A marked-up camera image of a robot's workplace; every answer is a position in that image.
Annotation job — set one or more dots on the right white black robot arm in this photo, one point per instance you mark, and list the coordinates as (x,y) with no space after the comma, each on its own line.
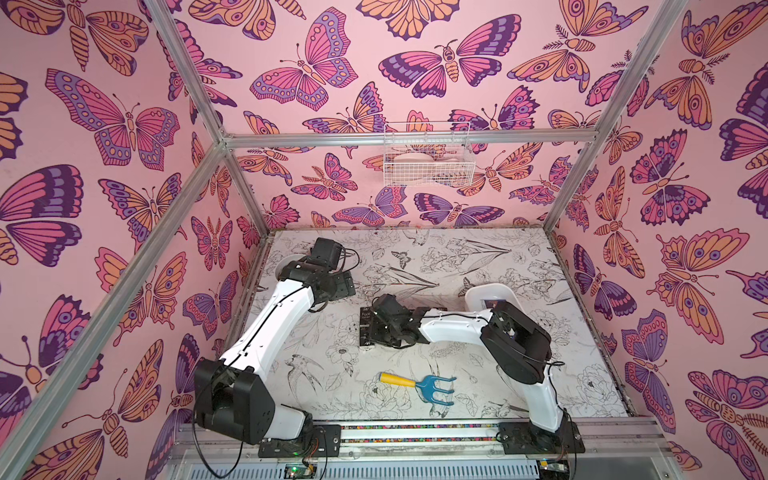
(519,345)

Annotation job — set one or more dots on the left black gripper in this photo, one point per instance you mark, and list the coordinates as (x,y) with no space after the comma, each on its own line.
(345,285)

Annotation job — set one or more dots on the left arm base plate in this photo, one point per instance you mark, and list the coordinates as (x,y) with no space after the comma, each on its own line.
(322,440)

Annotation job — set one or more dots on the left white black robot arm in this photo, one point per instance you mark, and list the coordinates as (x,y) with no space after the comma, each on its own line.
(231,393)

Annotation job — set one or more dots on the blue yellow toy rake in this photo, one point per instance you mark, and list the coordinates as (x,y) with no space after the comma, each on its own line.
(429,388)

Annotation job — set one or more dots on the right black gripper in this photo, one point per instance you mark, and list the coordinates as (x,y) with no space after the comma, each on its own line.
(367,326)

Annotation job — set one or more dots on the green circuit board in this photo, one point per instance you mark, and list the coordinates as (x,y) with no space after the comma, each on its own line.
(299,471)

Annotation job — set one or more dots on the aluminium mounting rail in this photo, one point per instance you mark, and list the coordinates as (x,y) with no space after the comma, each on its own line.
(602,437)

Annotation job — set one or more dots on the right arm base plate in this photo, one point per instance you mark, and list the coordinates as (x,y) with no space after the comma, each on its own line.
(522,437)

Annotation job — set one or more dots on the white wire wall basket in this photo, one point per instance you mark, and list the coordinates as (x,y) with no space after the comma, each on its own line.
(417,158)

